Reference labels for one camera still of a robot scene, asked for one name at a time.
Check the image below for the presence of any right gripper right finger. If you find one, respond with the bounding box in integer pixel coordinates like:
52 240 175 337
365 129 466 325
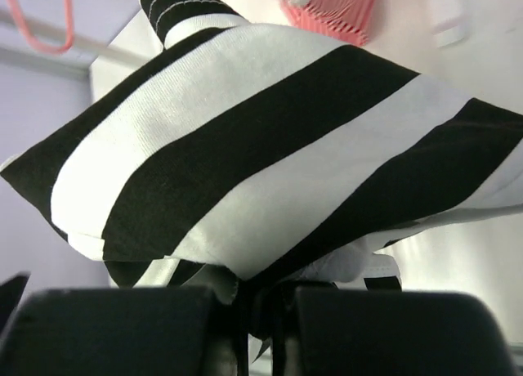
272 285 519 376

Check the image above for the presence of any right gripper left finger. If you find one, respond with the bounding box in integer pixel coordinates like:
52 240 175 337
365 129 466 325
1 287 248 375

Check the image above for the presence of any black white striped tank top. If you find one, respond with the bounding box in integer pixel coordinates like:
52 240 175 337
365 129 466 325
0 0 523 363

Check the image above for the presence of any pink wire hanger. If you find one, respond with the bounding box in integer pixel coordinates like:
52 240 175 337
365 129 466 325
1 0 74 55

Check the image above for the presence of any red white striped tank top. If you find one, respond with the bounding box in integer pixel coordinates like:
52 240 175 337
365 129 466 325
279 0 377 47

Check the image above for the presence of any white clothes rack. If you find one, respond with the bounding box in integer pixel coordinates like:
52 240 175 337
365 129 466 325
1 9 148 66

